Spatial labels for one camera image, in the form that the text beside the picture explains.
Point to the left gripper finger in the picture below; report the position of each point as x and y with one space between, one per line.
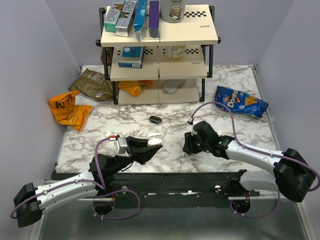
148 153
137 143

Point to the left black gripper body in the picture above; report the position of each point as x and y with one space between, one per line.
130 153

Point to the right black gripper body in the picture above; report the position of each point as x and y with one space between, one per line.
194 144

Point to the black earbud charging case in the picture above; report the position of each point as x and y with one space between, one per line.
155 119

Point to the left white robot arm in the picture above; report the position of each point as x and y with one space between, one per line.
112 154

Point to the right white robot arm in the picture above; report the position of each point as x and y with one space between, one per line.
282 171

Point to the orange snack bag on shelf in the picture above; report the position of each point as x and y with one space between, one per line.
135 87

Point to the grey silver pouch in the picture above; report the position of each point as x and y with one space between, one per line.
172 85

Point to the blue Doritos bag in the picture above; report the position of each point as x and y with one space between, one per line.
239 102

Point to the brown snack bag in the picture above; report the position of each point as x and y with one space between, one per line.
93 84

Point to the orange Kettle chips bag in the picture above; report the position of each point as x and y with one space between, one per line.
67 112

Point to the beige three-tier shelf rack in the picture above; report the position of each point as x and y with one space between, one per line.
196 31

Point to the blue razor box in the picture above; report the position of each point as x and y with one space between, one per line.
131 57

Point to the brown item behind shelf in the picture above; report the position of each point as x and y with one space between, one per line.
106 56

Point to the silver Rio box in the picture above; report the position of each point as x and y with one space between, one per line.
125 20

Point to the blue tall box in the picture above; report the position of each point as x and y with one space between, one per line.
140 20

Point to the teal Rio box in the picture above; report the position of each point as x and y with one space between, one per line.
113 15

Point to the purple box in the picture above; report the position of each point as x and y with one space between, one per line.
154 20

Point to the white cartoon mug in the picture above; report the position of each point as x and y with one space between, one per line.
172 11

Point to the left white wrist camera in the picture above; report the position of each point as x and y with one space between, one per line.
121 145

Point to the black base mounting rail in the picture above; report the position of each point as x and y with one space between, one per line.
176 190

